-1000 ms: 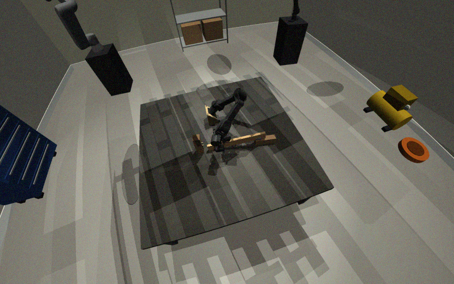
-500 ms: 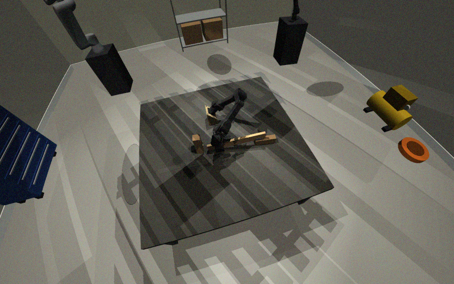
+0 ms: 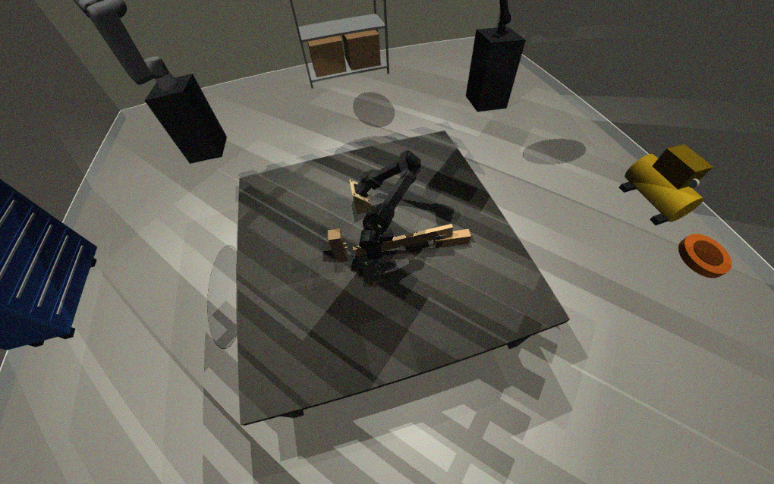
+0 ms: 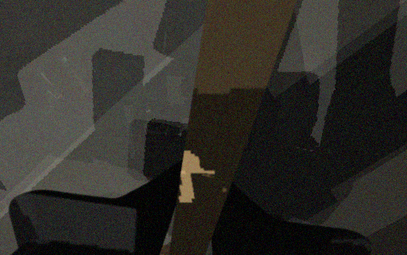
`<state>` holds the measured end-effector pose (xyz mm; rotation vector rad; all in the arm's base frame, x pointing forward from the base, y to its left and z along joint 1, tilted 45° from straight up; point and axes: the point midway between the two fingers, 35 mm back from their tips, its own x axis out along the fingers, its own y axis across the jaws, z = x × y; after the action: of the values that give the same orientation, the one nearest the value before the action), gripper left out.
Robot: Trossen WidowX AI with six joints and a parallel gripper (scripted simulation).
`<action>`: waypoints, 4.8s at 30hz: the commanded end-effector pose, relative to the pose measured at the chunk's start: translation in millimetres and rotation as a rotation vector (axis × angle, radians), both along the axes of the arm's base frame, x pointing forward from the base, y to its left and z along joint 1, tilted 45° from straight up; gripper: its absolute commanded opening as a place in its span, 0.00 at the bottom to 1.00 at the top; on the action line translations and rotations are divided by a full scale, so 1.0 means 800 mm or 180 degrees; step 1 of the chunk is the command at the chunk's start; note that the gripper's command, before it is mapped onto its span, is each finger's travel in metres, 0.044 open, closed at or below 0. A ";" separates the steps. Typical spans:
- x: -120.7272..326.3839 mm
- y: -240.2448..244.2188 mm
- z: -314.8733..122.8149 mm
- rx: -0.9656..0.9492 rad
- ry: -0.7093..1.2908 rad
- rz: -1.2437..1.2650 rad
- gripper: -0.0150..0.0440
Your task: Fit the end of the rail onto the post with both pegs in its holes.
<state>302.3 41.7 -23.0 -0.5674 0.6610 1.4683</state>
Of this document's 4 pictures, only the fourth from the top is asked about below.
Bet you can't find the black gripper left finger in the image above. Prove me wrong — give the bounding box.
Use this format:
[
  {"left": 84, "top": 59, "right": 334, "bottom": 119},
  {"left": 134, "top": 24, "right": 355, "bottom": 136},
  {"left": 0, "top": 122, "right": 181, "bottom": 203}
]
[{"left": 9, "top": 160, "right": 183, "bottom": 255}]

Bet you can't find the long wooden rail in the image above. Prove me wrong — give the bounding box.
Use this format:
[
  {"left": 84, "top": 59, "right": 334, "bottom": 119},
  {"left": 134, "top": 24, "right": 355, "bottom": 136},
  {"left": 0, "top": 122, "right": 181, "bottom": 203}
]
[{"left": 169, "top": 0, "right": 297, "bottom": 255}]

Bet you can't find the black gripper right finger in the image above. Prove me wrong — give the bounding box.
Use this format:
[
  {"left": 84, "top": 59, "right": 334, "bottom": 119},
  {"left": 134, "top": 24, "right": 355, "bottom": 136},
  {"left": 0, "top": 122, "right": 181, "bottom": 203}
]
[{"left": 212, "top": 183, "right": 372, "bottom": 255}]

